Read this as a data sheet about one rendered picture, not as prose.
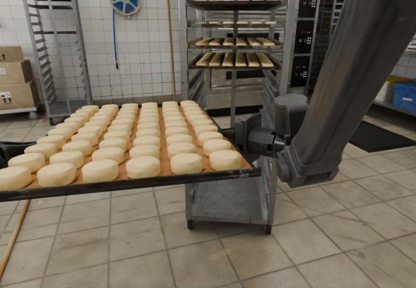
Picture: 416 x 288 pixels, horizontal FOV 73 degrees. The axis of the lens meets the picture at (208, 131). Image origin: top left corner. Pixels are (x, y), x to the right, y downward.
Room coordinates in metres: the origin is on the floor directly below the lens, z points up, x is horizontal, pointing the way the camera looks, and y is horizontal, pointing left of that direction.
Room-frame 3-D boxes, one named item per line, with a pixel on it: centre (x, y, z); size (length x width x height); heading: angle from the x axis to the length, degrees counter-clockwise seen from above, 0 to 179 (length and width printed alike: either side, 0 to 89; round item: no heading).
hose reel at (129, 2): (4.08, 1.10, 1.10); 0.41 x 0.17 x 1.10; 107
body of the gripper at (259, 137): (0.53, -0.11, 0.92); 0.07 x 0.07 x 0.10; 53
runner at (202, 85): (1.61, 0.05, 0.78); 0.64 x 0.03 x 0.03; 175
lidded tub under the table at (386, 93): (3.66, -2.35, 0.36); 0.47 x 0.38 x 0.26; 107
